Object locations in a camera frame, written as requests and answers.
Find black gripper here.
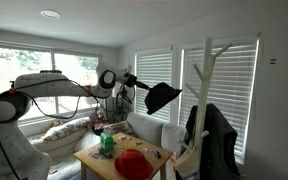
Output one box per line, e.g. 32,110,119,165
126,73,151,92

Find black hat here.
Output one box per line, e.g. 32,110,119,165
144,81,183,116

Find orange sequin hat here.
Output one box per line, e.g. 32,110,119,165
114,148,154,180

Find white wooden coat rack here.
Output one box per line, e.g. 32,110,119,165
177,36,234,168

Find narrow white window blind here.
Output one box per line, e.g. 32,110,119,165
134,51,173,123

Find grey sofa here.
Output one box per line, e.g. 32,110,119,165
17,111,188,180

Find patterned red cushion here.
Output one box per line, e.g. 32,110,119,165
93,120,135,136

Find snowman sticker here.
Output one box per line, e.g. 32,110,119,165
116,134,134,143

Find wide white window blind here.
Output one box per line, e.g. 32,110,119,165
180,40,259,158

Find red teal christmas sticker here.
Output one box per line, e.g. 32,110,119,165
87,151,102,161

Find floral pillow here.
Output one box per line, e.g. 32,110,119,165
40,116,93,142

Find beige tote bag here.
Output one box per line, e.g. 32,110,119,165
174,147,202,180

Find dark grey jacket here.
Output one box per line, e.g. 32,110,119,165
178,103,242,180

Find round ceiling light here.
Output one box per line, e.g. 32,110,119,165
39,8,62,20

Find large glass window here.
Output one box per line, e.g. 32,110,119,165
0,45,101,118

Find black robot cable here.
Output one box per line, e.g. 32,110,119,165
0,77,136,180

